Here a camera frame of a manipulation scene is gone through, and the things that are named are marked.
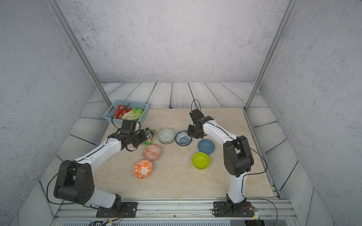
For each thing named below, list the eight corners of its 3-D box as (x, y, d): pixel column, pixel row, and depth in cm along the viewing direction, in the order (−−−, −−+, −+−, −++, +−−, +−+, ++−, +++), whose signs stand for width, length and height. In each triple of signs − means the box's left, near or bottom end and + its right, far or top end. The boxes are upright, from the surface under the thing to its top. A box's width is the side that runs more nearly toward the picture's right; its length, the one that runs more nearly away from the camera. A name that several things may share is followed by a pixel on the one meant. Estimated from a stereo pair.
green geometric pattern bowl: (156, 142, 102) (154, 137, 97) (164, 131, 108) (163, 125, 103) (167, 148, 99) (166, 142, 94) (175, 136, 105) (175, 131, 100)
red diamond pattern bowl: (143, 161, 92) (141, 158, 89) (146, 147, 99) (144, 144, 96) (160, 161, 92) (159, 158, 89) (162, 147, 99) (161, 144, 96)
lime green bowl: (191, 170, 88) (192, 167, 85) (191, 155, 95) (191, 152, 92) (210, 170, 88) (211, 167, 85) (208, 155, 95) (209, 152, 92)
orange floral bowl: (133, 178, 86) (131, 175, 82) (137, 163, 92) (135, 159, 88) (151, 178, 86) (149, 175, 82) (153, 163, 92) (152, 159, 88)
